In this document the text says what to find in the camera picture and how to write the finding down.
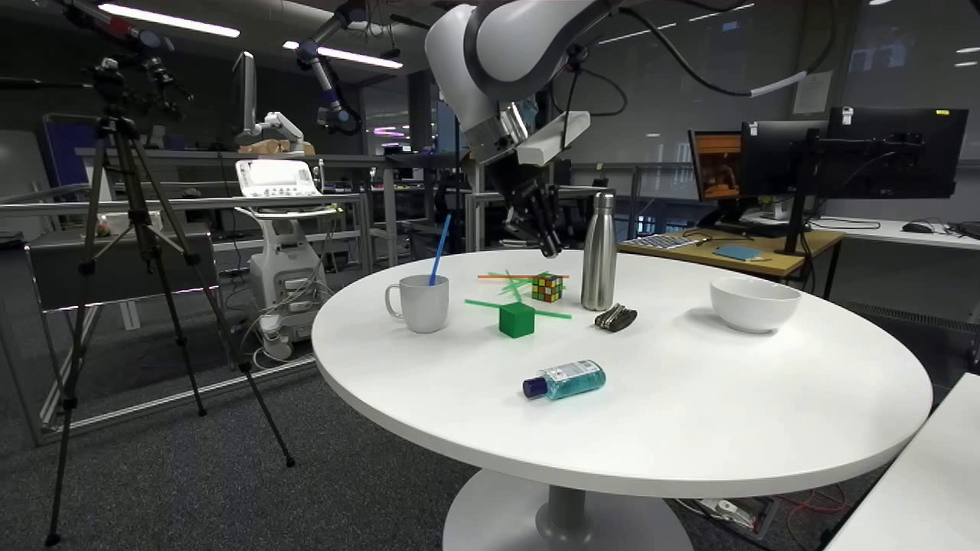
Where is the green straw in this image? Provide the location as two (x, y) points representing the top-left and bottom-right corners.
(462, 296), (574, 320)

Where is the white ceramic bowl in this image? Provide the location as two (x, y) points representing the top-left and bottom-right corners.
(711, 277), (804, 332)

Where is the green block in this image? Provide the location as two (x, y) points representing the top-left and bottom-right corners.
(501, 304), (537, 336)

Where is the orange straw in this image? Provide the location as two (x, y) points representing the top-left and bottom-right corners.
(479, 273), (565, 282)

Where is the black computer monitor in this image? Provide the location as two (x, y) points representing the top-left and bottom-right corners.
(738, 108), (967, 255)

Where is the rubiks cube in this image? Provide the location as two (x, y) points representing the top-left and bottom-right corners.
(529, 273), (565, 304)

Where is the blue straw in mug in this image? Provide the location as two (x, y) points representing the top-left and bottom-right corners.
(427, 213), (455, 288)

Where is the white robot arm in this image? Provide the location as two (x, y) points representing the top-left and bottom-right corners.
(422, 0), (619, 257)

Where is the white medical cart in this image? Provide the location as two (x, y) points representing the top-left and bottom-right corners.
(237, 110), (337, 363)

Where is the camera tripod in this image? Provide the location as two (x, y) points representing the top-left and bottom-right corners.
(39, 55), (299, 548)

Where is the black folding multi-tool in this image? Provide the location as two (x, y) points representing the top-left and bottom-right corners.
(596, 304), (637, 332)

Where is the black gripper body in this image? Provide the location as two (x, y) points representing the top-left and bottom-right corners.
(505, 166), (555, 230)

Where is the stainless steel water bottle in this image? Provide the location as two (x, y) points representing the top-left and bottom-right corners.
(582, 190), (615, 313)

